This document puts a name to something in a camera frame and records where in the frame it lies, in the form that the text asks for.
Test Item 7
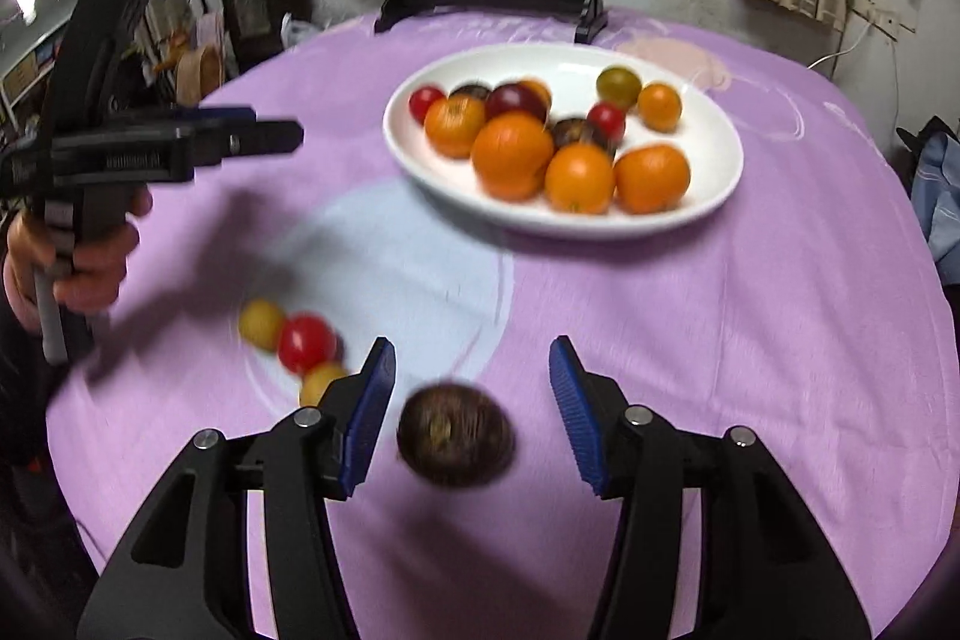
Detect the purple tablecloth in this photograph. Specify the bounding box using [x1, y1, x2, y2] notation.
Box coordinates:
[45, 6, 960, 640]

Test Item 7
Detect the greenish mandarin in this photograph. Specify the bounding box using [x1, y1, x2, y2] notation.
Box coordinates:
[596, 66, 644, 110]

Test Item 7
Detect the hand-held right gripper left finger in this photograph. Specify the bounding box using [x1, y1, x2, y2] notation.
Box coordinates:
[75, 336, 397, 640]

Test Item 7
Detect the white oval plate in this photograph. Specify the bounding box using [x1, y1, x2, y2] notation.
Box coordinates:
[382, 42, 745, 241]

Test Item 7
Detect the tan cushion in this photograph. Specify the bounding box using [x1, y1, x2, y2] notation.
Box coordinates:
[176, 47, 226, 105]

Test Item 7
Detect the dark red passion fruit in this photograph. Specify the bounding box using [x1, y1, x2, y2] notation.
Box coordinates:
[484, 83, 548, 122]

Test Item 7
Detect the person's left hand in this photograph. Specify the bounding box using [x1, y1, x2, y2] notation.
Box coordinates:
[4, 186, 155, 333]

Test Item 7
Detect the blue cloth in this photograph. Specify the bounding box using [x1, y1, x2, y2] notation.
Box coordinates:
[911, 130, 960, 289]

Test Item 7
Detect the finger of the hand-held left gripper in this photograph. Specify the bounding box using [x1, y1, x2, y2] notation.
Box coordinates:
[146, 105, 258, 127]
[191, 119, 305, 168]

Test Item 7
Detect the large orange mandarin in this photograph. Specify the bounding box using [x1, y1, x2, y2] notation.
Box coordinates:
[471, 111, 555, 202]

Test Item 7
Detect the yellow cherry tomato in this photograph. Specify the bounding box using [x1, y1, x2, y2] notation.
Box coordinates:
[238, 300, 286, 352]
[298, 362, 350, 407]

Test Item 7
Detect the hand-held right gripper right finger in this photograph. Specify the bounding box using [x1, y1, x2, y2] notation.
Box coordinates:
[549, 335, 875, 640]

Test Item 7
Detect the white cable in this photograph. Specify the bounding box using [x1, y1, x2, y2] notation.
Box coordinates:
[806, 17, 875, 75]

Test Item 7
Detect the white plastic bag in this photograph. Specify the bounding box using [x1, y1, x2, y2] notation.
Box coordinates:
[281, 14, 320, 49]

